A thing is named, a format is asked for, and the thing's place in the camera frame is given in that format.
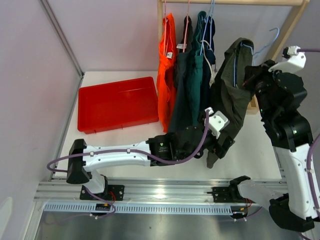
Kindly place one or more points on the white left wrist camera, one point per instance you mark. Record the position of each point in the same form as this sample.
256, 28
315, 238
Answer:
216, 122

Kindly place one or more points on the orange shorts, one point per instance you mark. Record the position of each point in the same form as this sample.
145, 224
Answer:
165, 85

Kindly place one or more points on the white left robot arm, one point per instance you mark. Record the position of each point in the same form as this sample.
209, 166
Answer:
159, 151

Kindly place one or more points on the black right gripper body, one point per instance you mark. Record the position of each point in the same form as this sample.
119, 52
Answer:
261, 82

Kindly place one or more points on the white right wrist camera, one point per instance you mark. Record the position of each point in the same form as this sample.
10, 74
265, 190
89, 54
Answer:
295, 60

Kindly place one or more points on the slotted grey cable duct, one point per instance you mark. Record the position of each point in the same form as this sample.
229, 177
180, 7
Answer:
128, 208

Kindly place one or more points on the dark grey shorts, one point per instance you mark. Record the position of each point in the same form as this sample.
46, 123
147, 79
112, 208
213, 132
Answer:
181, 115

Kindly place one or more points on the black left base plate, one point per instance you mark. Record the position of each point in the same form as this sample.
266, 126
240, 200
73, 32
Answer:
113, 193

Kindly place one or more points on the olive green shorts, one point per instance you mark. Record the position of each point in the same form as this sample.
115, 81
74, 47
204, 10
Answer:
227, 92

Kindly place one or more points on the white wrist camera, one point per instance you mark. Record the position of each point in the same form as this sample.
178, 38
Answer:
216, 122
295, 60

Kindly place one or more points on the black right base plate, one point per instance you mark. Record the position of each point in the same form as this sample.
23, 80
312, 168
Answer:
221, 194

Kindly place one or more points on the pink hanger of grey shorts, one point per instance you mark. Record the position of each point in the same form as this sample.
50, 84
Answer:
183, 46

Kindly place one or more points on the teal green shorts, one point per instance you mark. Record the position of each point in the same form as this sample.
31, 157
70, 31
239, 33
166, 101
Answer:
195, 72

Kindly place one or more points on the red plastic tray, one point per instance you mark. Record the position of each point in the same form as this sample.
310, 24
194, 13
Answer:
117, 105

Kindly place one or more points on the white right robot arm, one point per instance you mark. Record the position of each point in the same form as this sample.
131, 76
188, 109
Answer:
279, 95

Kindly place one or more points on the light blue wire hanger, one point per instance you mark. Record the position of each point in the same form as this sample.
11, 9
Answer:
255, 54

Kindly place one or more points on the blue hanger of teal shorts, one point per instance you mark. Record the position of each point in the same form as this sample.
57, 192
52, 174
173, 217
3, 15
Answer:
207, 36

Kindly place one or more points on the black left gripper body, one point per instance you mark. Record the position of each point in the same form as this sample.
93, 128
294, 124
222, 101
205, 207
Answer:
211, 143

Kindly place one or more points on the pink hanger of orange shorts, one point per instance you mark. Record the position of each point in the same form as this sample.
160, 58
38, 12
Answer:
169, 34

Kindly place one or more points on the navy blue shorts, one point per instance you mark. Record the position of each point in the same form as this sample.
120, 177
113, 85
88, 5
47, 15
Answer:
209, 59

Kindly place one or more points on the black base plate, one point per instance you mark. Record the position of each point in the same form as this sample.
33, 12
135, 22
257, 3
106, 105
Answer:
221, 194
113, 193

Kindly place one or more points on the wooden clothes rack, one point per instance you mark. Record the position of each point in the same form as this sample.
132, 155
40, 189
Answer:
298, 7

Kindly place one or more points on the aluminium mounting rail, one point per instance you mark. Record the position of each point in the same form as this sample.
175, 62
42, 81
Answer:
138, 191

